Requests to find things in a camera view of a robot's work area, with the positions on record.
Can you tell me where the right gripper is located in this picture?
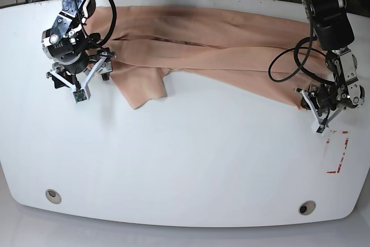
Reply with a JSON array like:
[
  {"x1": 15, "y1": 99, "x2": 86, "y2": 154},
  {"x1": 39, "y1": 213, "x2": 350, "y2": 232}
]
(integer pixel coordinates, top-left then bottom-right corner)
[{"x1": 46, "y1": 50, "x2": 116, "y2": 91}]

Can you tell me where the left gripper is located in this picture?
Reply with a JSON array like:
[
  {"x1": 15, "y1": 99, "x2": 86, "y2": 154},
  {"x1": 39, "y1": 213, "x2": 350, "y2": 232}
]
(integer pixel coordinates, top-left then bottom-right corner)
[{"x1": 294, "y1": 84, "x2": 347, "y2": 127}]

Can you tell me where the peach T-shirt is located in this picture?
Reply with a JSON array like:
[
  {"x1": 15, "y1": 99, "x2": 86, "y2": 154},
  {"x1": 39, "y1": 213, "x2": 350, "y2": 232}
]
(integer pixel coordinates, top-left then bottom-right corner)
[{"x1": 106, "y1": 6, "x2": 314, "y2": 109}]

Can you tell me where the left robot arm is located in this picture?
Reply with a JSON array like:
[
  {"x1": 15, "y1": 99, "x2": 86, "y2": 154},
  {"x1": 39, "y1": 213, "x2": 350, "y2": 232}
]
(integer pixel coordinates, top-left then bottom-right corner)
[{"x1": 281, "y1": 0, "x2": 365, "y2": 134}]

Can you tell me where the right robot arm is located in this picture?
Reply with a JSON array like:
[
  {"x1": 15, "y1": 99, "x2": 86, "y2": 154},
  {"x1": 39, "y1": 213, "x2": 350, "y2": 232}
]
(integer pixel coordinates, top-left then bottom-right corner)
[{"x1": 41, "y1": 0, "x2": 117, "y2": 94}]

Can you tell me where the red tape marking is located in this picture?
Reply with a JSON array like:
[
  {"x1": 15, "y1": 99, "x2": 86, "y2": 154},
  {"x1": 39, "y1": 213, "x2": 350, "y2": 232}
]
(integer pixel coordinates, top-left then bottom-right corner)
[{"x1": 323, "y1": 130, "x2": 350, "y2": 174}]

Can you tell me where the right table grommet hole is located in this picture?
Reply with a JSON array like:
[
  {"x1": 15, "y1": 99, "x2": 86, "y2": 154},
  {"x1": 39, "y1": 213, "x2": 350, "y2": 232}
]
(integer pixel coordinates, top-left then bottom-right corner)
[{"x1": 298, "y1": 201, "x2": 316, "y2": 216}]

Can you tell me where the table grommet hole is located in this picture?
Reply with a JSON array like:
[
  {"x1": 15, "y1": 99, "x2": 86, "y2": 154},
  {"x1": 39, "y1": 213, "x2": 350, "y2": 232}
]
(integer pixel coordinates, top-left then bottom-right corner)
[
  {"x1": 298, "y1": 201, "x2": 316, "y2": 216},
  {"x1": 45, "y1": 189, "x2": 62, "y2": 204}
]

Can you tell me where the left table grommet hole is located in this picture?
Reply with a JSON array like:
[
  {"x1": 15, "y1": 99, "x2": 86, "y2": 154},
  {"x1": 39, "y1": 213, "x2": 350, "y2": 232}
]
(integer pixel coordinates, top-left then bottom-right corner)
[{"x1": 45, "y1": 189, "x2": 62, "y2": 204}]

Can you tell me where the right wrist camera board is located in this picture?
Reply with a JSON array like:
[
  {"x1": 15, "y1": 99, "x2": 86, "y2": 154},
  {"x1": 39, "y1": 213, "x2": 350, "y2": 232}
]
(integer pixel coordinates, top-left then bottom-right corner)
[{"x1": 72, "y1": 87, "x2": 91, "y2": 104}]

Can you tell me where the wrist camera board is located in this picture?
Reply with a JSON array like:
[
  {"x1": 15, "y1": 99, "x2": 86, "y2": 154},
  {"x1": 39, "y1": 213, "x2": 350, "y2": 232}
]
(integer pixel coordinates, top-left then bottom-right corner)
[
  {"x1": 311, "y1": 121, "x2": 328, "y2": 136},
  {"x1": 72, "y1": 87, "x2": 91, "y2": 104}
]

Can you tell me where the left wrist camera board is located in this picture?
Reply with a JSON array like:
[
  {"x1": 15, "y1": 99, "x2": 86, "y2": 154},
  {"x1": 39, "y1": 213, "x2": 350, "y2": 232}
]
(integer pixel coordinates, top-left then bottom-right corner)
[{"x1": 311, "y1": 121, "x2": 328, "y2": 136}]

